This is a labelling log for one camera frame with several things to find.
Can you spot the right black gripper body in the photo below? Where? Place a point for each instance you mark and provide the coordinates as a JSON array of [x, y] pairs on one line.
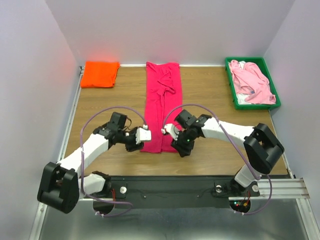
[[185, 142]]

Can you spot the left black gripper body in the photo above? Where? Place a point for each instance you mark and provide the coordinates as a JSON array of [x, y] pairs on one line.
[[130, 140]]

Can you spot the magenta t-shirt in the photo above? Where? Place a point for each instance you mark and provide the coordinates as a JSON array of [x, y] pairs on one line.
[[163, 93]]

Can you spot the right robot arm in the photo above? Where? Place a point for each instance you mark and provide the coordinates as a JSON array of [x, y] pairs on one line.
[[257, 145]]

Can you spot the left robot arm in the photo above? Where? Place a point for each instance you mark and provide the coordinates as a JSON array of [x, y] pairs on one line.
[[73, 166]]

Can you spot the folded orange t-shirt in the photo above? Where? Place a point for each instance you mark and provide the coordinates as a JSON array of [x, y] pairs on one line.
[[99, 74]]

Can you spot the pink t-shirt in bin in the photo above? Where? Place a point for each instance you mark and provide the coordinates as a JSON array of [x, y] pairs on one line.
[[251, 86]]

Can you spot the white garment in bin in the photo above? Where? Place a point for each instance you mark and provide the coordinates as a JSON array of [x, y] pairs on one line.
[[242, 65]]

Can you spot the green plastic bin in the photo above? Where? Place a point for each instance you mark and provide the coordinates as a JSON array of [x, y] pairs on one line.
[[264, 69]]

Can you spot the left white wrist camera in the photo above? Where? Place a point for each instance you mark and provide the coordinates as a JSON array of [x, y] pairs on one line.
[[142, 135]]

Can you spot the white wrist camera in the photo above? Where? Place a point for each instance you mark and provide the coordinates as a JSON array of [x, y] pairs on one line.
[[142, 135], [171, 129]]

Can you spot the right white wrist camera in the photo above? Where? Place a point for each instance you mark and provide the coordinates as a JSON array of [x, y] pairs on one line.
[[171, 129]]

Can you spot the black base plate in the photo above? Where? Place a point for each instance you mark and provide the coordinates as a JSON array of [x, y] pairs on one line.
[[172, 192]]

